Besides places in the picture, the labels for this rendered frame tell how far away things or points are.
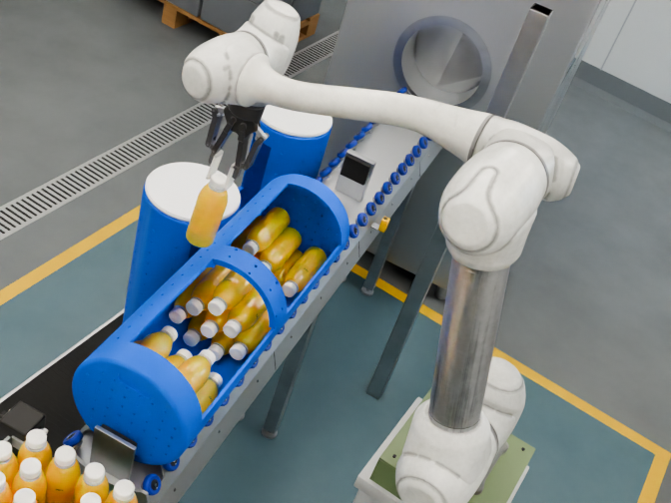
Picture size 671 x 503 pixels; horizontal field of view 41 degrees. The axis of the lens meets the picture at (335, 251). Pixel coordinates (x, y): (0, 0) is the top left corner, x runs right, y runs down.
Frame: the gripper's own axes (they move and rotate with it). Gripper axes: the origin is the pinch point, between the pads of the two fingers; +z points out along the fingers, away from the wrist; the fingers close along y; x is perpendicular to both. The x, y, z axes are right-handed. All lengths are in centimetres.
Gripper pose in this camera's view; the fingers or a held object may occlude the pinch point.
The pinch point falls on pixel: (223, 171)
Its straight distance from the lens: 198.1
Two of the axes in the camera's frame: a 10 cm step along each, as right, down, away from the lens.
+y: -8.4, -5.3, 1.2
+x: -4.1, 4.8, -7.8
